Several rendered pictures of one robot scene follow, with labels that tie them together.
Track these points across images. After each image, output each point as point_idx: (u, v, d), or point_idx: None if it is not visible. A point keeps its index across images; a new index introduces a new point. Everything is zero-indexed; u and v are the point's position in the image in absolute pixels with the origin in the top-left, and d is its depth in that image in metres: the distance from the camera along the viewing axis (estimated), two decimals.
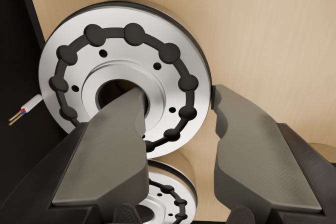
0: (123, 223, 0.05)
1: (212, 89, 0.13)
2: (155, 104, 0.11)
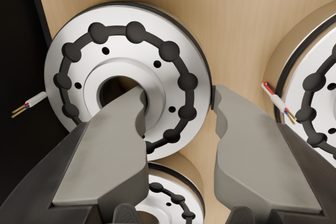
0: (123, 223, 0.05)
1: (212, 89, 0.13)
2: (154, 102, 0.12)
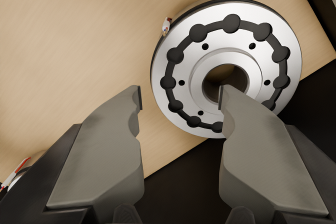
0: (123, 223, 0.05)
1: (219, 90, 0.13)
2: None
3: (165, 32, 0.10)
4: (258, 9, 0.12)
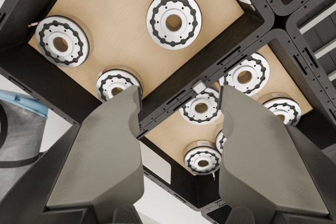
0: (123, 223, 0.05)
1: (219, 90, 0.13)
2: None
3: None
4: None
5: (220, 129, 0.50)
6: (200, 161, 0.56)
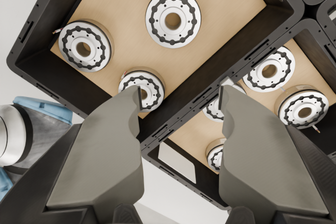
0: (123, 223, 0.05)
1: (219, 90, 0.13)
2: None
3: None
4: None
5: None
6: None
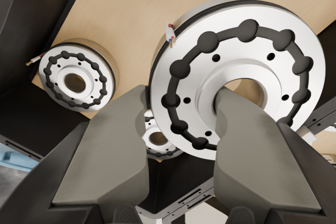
0: (123, 223, 0.05)
1: None
2: None
3: (174, 43, 0.08)
4: (279, 13, 0.10)
5: None
6: None
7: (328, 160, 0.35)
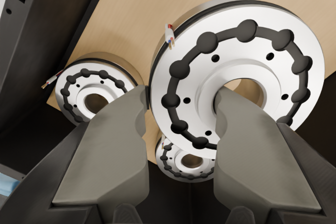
0: (123, 223, 0.05)
1: None
2: None
3: (173, 44, 0.08)
4: (278, 13, 0.10)
5: None
6: None
7: None
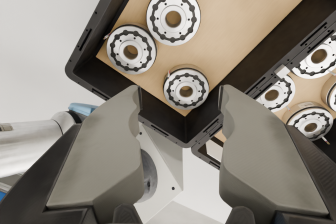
0: (123, 223, 0.05)
1: (219, 90, 0.13)
2: (306, 123, 0.47)
3: None
4: None
5: (290, 115, 0.48)
6: None
7: (310, 104, 0.47)
